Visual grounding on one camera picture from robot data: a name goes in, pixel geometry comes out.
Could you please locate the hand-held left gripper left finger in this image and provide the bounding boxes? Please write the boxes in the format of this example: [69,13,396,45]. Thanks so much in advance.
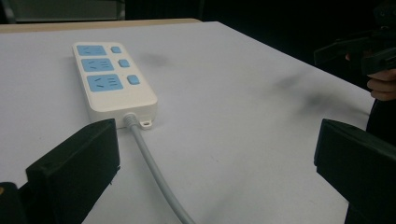
[25,118,121,224]

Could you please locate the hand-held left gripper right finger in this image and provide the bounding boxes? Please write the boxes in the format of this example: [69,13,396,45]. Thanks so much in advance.
[313,118,396,224]

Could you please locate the white power strip blue sockets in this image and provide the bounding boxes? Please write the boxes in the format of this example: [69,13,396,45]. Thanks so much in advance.
[72,41,159,131]

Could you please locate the dark clothing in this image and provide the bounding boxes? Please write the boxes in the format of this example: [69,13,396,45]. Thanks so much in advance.
[365,99,396,147]

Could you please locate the grey panel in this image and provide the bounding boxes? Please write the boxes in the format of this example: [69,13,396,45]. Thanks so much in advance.
[12,0,126,22]

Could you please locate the grey power cable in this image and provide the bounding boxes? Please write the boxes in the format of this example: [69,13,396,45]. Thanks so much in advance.
[123,112,197,224]

